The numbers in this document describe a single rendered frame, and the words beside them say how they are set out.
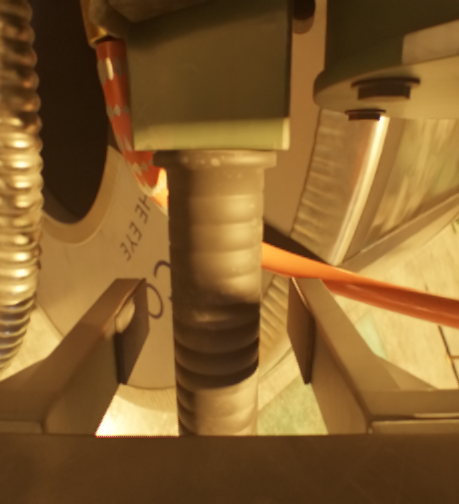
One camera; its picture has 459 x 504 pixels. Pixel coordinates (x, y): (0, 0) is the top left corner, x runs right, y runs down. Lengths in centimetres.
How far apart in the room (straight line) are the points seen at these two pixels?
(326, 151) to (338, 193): 3
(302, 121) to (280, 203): 7
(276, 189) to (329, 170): 5
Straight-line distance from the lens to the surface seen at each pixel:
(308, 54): 30
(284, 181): 31
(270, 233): 32
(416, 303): 17
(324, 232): 29
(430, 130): 41
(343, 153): 28
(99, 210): 58
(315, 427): 219
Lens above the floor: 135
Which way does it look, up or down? 47 degrees down
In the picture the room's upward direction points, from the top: 69 degrees clockwise
